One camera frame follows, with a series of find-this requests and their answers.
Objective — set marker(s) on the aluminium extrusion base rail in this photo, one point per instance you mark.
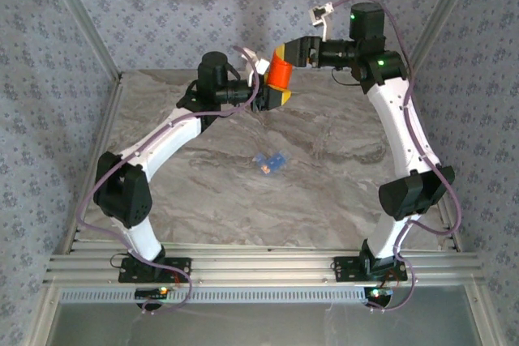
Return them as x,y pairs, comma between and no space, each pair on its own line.
263,265

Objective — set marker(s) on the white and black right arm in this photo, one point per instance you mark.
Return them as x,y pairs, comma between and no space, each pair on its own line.
399,127

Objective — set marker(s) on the small controller circuit board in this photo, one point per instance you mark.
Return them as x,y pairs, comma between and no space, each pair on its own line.
379,292
150,292

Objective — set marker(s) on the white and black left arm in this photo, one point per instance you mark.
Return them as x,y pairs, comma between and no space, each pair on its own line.
170,139

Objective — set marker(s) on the orange pill bottle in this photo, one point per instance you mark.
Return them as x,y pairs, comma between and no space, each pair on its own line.
280,72

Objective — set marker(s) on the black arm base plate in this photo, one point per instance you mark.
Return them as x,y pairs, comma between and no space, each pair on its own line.
344,269
178,269

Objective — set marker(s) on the aluminium frame post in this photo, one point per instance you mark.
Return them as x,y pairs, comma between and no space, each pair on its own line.
81,18
442,18

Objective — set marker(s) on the small blue toy block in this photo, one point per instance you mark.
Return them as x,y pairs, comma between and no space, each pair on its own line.
275,161

